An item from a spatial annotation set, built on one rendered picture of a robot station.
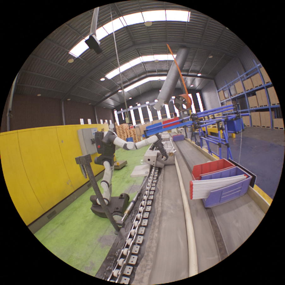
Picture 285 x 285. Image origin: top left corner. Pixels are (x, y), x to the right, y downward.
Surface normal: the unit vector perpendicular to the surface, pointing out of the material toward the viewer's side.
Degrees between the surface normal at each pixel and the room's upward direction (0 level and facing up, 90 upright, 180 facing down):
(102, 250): 0
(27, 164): 90
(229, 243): 0
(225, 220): 0
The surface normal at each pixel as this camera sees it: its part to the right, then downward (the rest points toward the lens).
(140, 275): -0.49, -0.87
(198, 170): -0.22, 0.14
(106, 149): 0.29, 0.34
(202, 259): -0.20, -0.97
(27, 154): 0.96, -0.17
